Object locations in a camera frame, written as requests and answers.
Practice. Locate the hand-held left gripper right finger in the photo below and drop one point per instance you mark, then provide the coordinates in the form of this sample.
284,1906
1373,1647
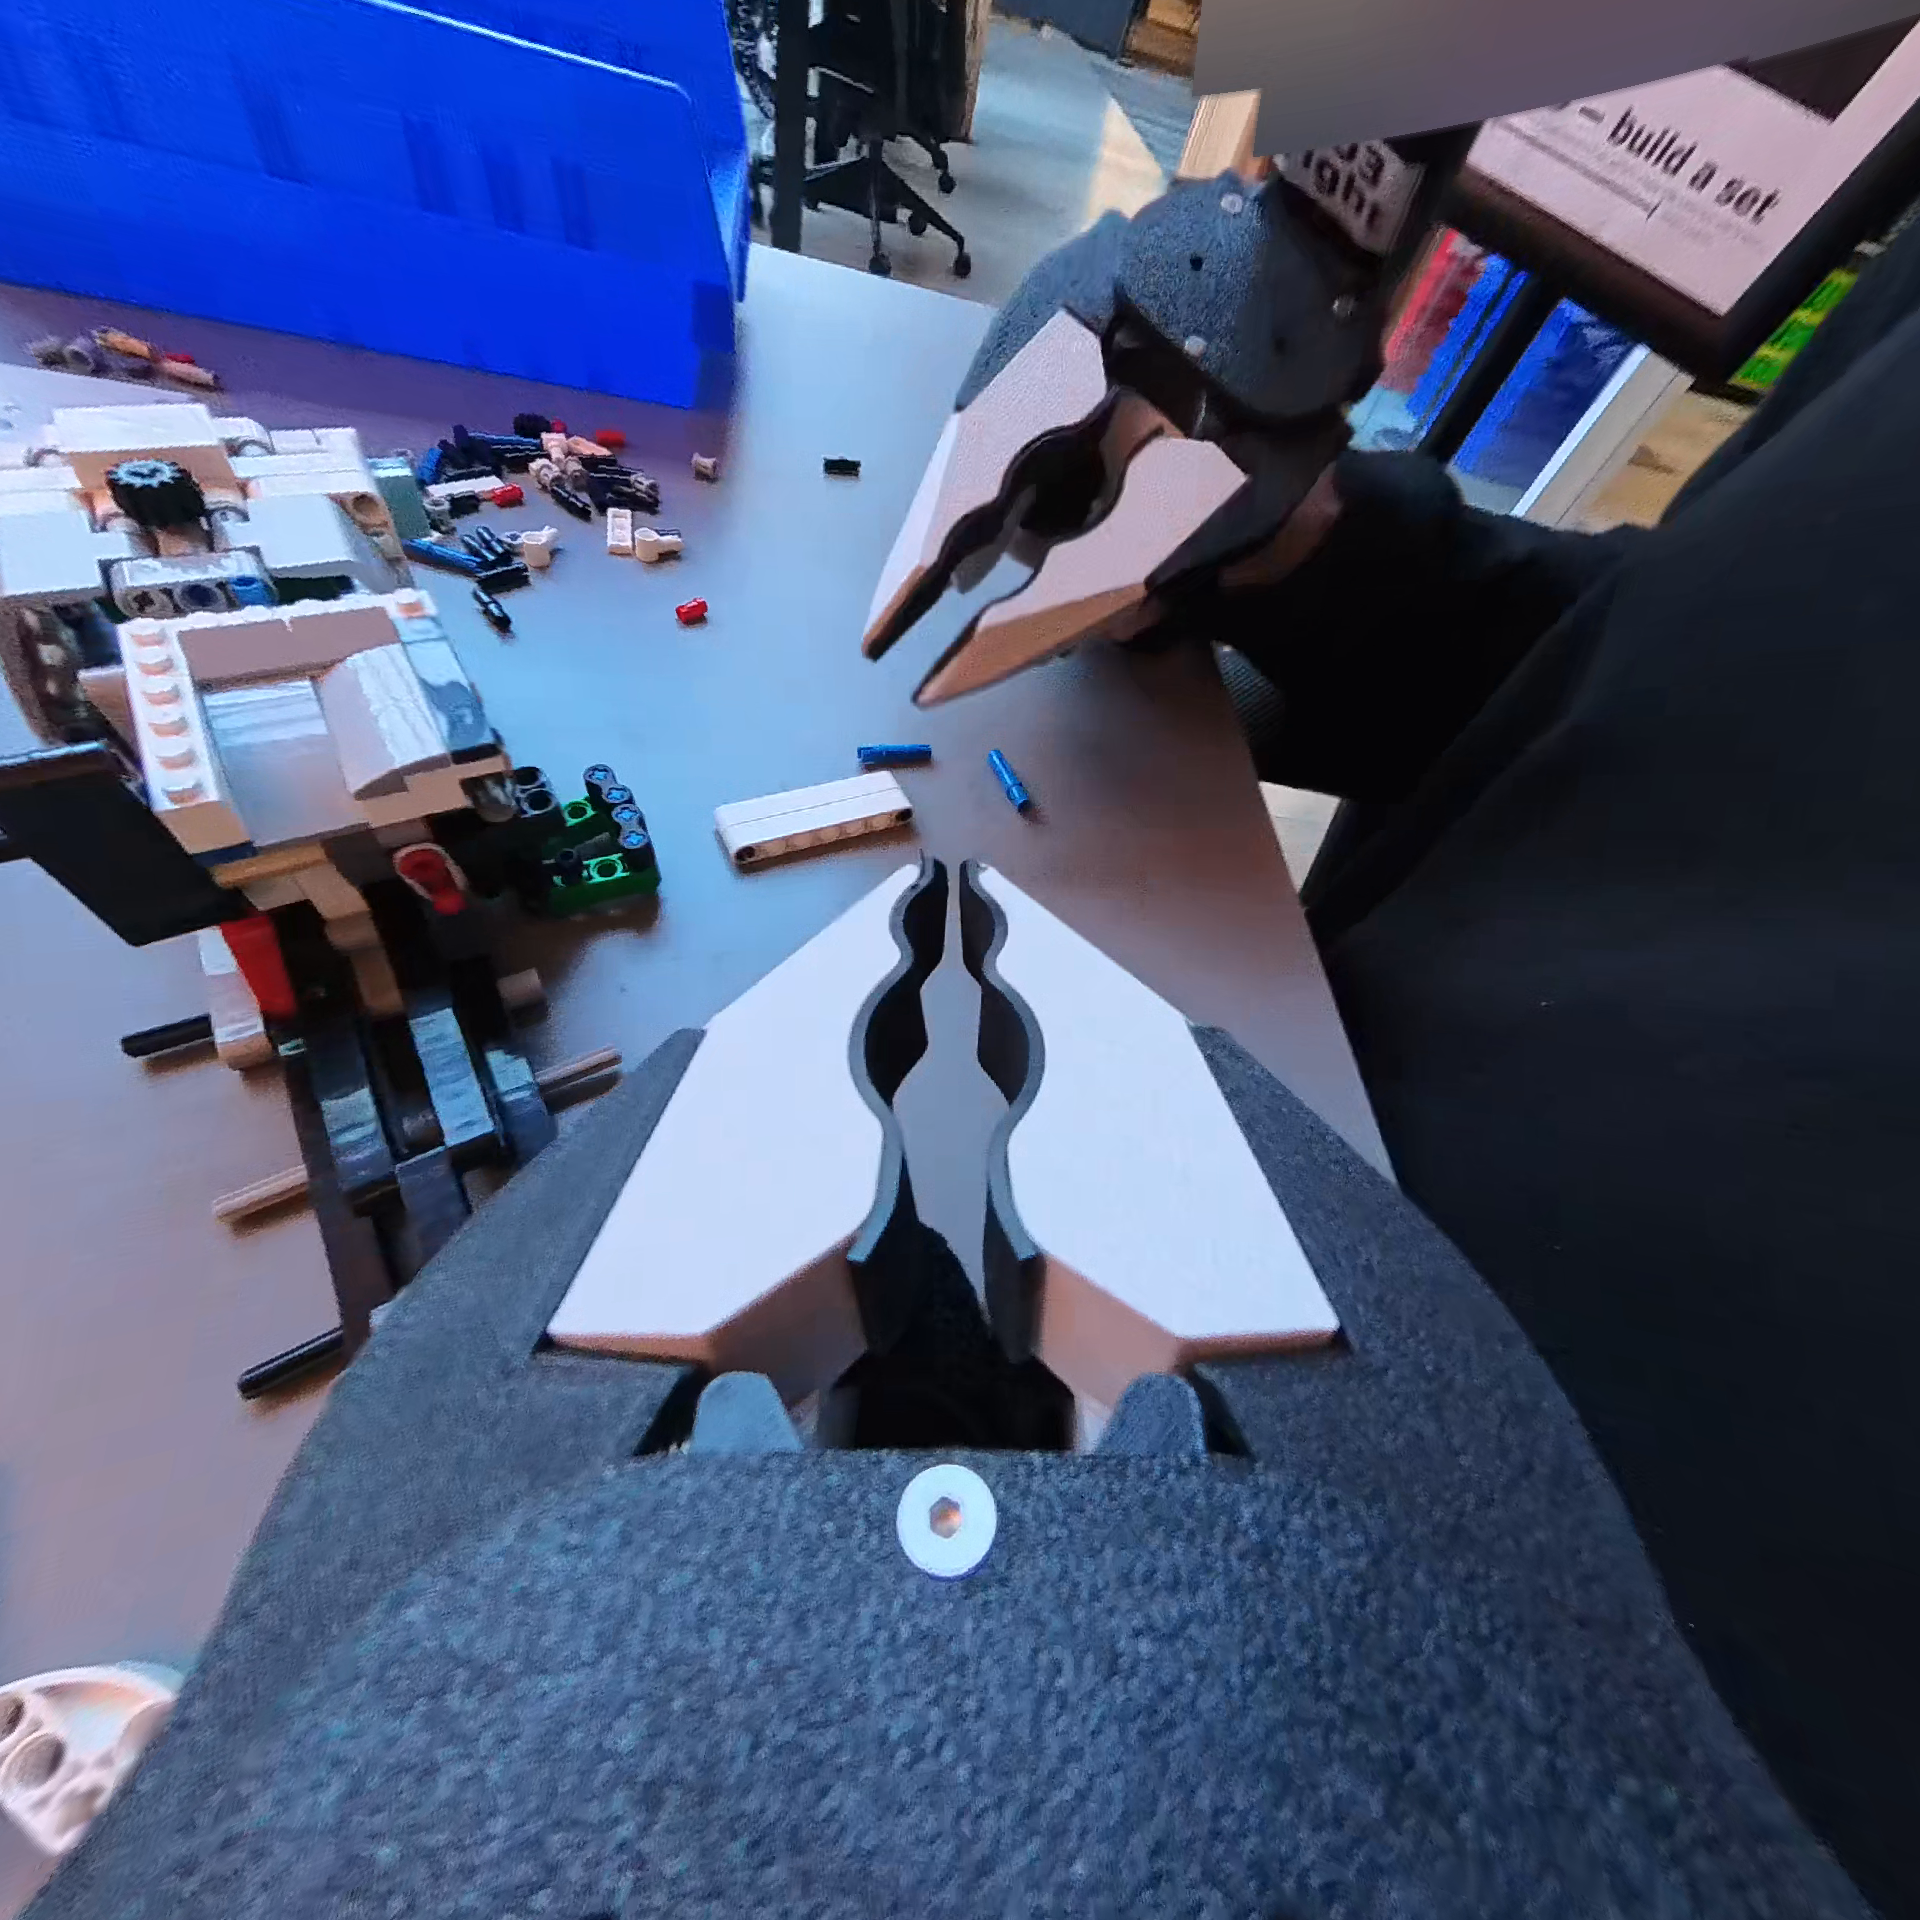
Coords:
1155,1185

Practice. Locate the white lego truck model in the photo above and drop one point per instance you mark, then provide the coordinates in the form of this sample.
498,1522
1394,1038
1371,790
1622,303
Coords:
284,722

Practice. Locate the black lego axle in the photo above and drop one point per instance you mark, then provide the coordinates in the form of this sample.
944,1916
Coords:
293,1363

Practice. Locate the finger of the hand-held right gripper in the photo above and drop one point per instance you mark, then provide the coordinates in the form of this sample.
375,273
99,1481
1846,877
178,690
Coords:
1109,571
975,465

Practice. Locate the blue lego pin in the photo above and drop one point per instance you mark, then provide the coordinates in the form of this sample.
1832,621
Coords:
895,754
1010,780

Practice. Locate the white lego wheel hub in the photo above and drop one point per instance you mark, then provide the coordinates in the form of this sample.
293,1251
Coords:
67,1747

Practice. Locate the pile of small lego pieces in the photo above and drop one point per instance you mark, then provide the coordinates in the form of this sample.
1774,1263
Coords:
525,503

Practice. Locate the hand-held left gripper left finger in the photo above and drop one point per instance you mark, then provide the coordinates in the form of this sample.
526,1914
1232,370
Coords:
720,1185

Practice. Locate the person's right hand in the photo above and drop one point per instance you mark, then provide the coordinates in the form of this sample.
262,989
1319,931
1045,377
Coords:
1382,630

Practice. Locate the blue plastic bin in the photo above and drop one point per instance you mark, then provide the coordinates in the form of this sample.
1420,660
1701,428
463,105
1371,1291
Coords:
359,181

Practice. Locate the white lego beam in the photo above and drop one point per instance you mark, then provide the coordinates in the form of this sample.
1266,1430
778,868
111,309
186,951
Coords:
813,819

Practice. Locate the white printed sign board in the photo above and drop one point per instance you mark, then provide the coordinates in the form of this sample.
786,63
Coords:
1664,181

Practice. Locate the black office chair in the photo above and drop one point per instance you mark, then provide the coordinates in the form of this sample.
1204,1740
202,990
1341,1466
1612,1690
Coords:
885,135

